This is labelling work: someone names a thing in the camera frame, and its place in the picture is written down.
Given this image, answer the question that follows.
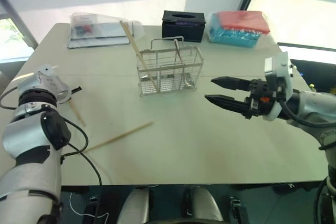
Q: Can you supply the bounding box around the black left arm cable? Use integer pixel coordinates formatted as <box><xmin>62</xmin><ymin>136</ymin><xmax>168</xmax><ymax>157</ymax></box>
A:
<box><xmin>58</xmin><ymin>117</ymin><xmax>103</xmax><ymax>186</ymax></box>

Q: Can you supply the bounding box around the thin white floor cable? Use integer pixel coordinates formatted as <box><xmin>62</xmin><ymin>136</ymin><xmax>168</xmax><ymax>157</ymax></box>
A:
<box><xmin>69</xmin><ymin>191</ymin><xmax>109</xmax><ymax>221</ymax></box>

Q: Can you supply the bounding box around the red packet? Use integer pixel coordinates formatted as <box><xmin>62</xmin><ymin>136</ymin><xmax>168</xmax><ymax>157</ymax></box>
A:
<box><xmin>217</xmin><ymin>10</ymin><xmax>271</xmax><ymax>36</ymax></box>

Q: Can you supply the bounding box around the wooden chopstick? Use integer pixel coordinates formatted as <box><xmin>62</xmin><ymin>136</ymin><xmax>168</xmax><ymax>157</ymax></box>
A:
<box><xmin>67</xmin><ymin>98</ymin><xmax>87</xmax><ymax>127</ymax></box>
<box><xmin>85</xmin><ymin>121</ymin><xmax>155</xmax><ymax>153</ymax></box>
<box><xmin>119</xmin><ymin>20</ymin><xmax>160</xmax><ymax>95</ymax></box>

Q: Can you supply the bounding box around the clear plastic bag with papers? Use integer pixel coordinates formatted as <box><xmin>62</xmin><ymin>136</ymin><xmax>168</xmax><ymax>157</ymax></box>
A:
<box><xmin>67</xmin><ymin>12</ymin><xmax>146</xmax><ymax>50</ymax></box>

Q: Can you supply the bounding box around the black side desk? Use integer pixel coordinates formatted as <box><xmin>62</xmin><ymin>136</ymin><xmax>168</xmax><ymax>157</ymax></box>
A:
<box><xmin>277</xmin><ymin>42</ymin><xmax>336</xmax><ymax>94</ymax></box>

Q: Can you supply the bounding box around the metal wire basket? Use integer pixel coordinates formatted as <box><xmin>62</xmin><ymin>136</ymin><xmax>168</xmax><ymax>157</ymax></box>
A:
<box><xmin>136</xmin><ymin>36</ymin><xmax>204</xmax><ymax>99</ymax></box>

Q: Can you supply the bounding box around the black tissue box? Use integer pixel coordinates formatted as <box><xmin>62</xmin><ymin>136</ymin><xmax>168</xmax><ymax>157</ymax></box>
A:
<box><xmin>161</xmin><ymin>10</ymin><xmax>206</xmax><ymax>44</ymax></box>

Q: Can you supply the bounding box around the grey window frame post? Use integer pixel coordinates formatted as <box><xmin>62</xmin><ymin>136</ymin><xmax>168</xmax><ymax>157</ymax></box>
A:
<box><xmin>0</xmin><ymin>0</ymin><xmax>39</xmax><ymax>51</ymax></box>

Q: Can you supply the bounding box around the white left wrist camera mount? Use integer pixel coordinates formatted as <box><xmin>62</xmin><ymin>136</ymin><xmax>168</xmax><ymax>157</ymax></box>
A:
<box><xmin>36</xmin><ymin>63</ymin><xmax>71</xmax><ymax>104</ymax></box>

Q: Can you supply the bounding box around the blue packet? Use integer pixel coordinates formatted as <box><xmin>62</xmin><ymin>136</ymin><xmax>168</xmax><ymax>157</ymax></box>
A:
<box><xmin>209</xmin><ymin>13</ymin><xmax>261</xmax><ymax>48</ymax></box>

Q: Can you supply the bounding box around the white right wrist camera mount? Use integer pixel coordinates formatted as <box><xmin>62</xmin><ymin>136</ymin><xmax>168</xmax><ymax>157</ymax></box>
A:
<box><xmin>263</xmin><ymin>50</ymin><xmax>295</xmax><ymax>122</ymax></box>

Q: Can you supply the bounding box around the metal spoon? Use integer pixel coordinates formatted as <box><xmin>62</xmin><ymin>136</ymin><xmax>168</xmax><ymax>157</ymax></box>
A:
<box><xmin>173</xmin><ymin>38</ymin><xmax>194</xmax><ymax>89</ymax></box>

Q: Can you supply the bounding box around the silver rounded robot leg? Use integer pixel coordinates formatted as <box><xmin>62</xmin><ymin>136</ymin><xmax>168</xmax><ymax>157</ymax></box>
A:
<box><xmin>187</xmin><ymin>185</ymin><xmax>224</xmax><ymax>224</ymax></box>
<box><xmin>117</xmin><ymin>187</ymin><xmax>151</xmax><ymax>224</ymax></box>

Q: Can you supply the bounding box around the blue tray with red lid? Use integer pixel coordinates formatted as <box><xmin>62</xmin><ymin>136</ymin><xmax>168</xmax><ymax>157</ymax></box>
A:
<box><xmin>206</xmin><ymin>10</ymin><xmax>271</xmax><ymax>49</ymax></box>

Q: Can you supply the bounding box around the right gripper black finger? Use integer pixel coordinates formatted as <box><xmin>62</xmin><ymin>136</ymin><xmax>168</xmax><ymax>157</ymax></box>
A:
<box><xmin>211</xmin><ymin>76</ymin><xmax>252</xmax><ymax>92</ymax></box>
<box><xmin>204</xmin><ymin>94</ymin><xmax>248</xmax><ymax>116</ymax></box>

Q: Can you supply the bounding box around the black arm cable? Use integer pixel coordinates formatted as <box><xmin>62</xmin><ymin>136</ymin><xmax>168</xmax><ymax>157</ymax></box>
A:
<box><xmin>58</xmin><ymin>117</ymin><xmax>103</xmax><ymax>186</ymax></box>
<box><xmin>279</xmin><ymin>99</ymin><xmax>336</xmax><ymax>128</ymax></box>

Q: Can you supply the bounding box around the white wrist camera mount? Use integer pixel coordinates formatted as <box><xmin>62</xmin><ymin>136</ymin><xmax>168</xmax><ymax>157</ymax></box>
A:
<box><xmin>263</xmin><ymin>50</ymin><xmax>295</xmax><ymax>122</ymax></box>
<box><xmin>36</xmin><ymin>63</ymin><xmax>71</xmax><ymax>104</ymax></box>

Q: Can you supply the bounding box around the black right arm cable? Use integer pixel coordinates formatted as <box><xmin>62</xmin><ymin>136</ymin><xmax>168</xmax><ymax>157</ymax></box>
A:
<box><xmin>279</xmin><ymin>99</ymin><xmax>336</xmax><ymax>128</ymax></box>

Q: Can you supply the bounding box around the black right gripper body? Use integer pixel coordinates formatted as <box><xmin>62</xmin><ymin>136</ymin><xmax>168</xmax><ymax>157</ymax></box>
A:
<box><xmin>242</xmin><ymin>78</ymin><xmax>279</xmax><ymax>120</ymax></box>

